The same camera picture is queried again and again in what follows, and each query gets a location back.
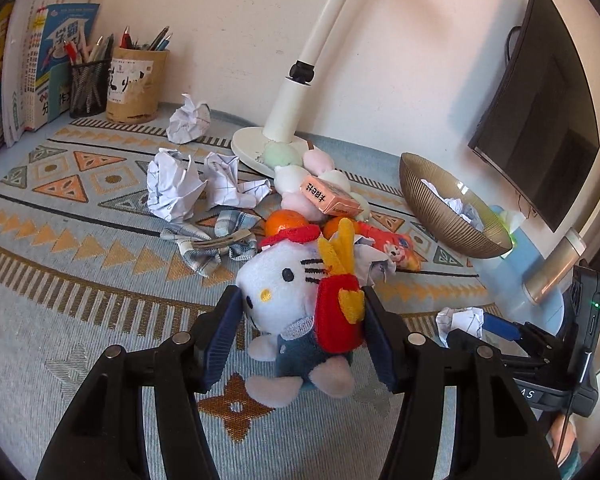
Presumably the blue cover workbook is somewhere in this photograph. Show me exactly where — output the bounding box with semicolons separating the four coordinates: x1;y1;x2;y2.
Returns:
17;2;102;131

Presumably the white paper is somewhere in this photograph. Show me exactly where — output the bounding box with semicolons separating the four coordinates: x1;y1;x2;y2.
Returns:
436;306;486;348
352;237;396;288
422;178;486;231
202;152;272;211
146;148;208;222
166;93;212;145

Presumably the black monitor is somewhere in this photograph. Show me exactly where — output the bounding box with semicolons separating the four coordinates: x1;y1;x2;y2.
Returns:
467;0;600;233

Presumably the ribbed brown glass bowl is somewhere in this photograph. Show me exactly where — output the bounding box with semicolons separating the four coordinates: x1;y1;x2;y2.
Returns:
399;152;514;259

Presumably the dango plush skewer with chain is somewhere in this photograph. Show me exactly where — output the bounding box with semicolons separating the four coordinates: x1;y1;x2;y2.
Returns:
302;142;371;218

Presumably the black mesh pen holder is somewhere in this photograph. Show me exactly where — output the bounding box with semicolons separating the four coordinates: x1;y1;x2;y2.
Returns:
69;57;112;118

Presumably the plaid cloth bow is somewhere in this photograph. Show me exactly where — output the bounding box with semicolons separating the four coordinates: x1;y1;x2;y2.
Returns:
160;210;258;278

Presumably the orange fruit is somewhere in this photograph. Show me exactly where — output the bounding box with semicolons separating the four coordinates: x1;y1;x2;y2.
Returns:
322;216;356;241
264;210;313;239

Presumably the person's right forearm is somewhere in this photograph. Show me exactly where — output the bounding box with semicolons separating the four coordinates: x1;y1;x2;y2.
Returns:
547;412;583;480

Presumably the orange card box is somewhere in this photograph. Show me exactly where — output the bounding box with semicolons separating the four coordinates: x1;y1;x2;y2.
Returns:
300;176;362;217

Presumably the silver bottle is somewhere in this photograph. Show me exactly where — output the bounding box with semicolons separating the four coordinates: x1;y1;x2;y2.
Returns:
522;227;588;306

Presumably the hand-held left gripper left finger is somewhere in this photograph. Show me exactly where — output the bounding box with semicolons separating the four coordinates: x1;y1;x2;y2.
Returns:
35;285;246;480

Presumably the bundle of pens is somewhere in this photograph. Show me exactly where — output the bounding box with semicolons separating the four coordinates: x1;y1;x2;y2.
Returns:
119;25;173;52
62;35;116;68

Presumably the red snack packet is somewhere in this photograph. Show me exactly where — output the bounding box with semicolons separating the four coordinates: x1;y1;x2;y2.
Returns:
355;221;426;273

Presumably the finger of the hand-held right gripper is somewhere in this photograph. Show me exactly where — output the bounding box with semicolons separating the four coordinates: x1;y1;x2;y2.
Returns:
482;312;567;361
447;329;548;376

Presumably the white desk lamp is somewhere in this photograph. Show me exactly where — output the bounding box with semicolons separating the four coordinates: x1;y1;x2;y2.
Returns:
231;0;368;178

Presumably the patterned woven mat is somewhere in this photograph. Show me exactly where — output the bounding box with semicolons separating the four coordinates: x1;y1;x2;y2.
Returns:
0;102;546;480

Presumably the white cat plush toy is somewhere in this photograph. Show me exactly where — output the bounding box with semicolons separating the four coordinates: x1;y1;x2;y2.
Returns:
236;217;398;411

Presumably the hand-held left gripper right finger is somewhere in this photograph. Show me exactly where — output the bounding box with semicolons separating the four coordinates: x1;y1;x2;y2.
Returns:
361;285;563;480

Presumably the brown paper pen holder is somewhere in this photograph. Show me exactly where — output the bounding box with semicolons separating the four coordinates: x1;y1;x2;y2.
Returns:
105;47;171;124

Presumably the black monitor cable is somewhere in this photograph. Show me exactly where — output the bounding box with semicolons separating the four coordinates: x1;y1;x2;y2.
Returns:
505;25;523;63

